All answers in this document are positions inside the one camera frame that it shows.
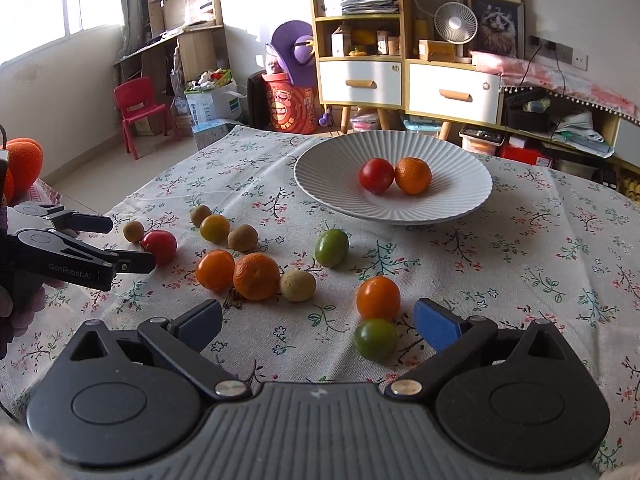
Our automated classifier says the small brown kiwi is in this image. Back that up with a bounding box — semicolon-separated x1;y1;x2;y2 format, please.
122;220;145;244

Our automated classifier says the small green tomato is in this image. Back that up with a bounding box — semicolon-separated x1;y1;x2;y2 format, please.
354;318;398;362

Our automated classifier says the smooth orange tomato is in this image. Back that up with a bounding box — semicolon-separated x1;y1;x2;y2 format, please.
195;249;235;292
356;276;401;321

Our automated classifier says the red tomato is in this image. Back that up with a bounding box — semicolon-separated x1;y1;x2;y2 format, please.
358;158;395;194
140;230;178;266

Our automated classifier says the yellow orange cherry tomato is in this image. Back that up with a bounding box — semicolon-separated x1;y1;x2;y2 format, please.
200;214;230;245

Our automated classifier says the brown kiwi back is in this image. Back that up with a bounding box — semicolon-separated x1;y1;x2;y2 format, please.
190;205;212;229

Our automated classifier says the pale tan kiwi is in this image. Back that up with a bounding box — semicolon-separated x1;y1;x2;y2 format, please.
280;270;317;302

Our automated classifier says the oval green tomato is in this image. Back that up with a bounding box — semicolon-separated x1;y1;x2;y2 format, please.
314;229;349;268

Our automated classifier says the large textured mandarin orange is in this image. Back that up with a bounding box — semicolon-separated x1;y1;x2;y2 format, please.
395;157;432;195

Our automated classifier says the orange plush pumpkin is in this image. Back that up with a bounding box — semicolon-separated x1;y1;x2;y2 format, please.
4;138;43;205

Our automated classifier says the floral tablecloth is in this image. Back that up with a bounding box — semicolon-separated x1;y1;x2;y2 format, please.
1;128;639;469

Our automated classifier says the red plastic child chair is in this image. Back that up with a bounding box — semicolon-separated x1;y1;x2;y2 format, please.
114;76;178;160

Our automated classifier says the white cardboard box with toys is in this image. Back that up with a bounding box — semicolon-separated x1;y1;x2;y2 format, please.
184;68;243;125

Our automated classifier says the red storage box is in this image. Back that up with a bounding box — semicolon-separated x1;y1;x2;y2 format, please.
499;143;553;167

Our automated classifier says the white ribbed plate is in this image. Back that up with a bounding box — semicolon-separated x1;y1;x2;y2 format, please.
294;131;492;226

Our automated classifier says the wooden desk with shelves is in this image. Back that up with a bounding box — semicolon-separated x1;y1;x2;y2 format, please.
114;0;229;105

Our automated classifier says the black speaker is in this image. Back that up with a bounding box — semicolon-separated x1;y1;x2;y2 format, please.
246;70;270;129

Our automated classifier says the low tv console shelf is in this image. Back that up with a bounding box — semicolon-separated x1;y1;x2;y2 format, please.
459;87;639;203

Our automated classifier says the red printed bucket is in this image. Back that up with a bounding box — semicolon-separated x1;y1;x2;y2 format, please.
262;73;317;134

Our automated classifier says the purple plush toy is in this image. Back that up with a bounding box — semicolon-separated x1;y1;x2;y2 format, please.
270;21;317;88

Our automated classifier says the white desk fan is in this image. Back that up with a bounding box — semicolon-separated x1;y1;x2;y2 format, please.
433;1;480;58

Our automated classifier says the framed cat picture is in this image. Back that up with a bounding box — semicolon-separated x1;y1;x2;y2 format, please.
463;0;526;58

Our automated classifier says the white drawer cabinet with shelves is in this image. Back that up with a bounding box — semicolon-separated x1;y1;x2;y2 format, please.
311;0;502;136

